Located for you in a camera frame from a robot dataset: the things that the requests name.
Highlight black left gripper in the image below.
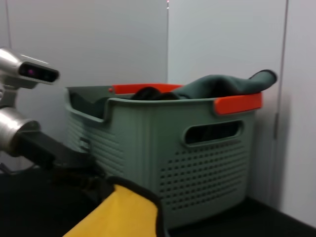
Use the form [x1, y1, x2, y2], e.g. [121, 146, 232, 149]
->
[17, 130, 116, 201]

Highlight yellow towel with black border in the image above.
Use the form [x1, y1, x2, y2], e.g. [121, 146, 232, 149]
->
[63, 176, 171, 237]

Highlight grey perforated storage box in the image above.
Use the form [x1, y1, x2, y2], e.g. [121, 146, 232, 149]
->
[64, 82, 264, 229]

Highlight grey-green towel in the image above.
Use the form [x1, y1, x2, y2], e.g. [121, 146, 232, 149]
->
[172, 70, 278, 100]

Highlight black cloth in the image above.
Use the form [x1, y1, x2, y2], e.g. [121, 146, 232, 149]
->
[130, 86, 179, 101]

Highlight orange box handle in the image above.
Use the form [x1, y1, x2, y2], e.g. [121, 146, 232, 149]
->
[108, 83, 185, 95]
[213, 93, 263, 117]

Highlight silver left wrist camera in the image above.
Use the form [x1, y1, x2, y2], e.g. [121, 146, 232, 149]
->
[0, 48, 61, 90]

